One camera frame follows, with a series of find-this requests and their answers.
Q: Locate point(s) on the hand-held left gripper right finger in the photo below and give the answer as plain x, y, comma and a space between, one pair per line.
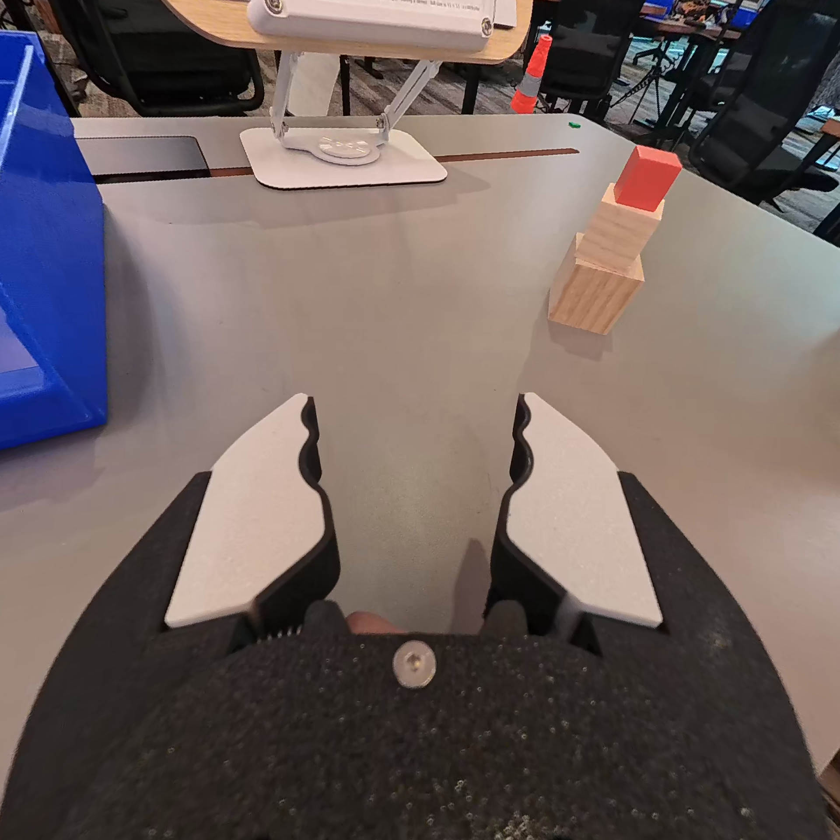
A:
584, 525

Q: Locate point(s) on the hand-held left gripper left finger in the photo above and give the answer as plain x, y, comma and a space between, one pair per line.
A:
250, 525

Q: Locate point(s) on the large wooden cube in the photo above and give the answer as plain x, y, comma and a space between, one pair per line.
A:
591, 295

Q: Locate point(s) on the medium wooden cube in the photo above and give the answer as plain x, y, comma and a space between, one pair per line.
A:
617, 236

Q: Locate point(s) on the blue plastic bin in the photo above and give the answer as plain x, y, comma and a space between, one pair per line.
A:
53, 263

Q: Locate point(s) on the red wooden cube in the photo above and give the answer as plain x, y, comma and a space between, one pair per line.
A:
647, 177

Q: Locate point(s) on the white folding stand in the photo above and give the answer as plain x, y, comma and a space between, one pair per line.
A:
341, 164

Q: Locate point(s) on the orange striped traffic cone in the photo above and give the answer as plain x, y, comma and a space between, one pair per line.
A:
532, 85

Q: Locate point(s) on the black office chair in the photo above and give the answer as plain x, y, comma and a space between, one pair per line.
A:
591, 59
775, 92
158, 59

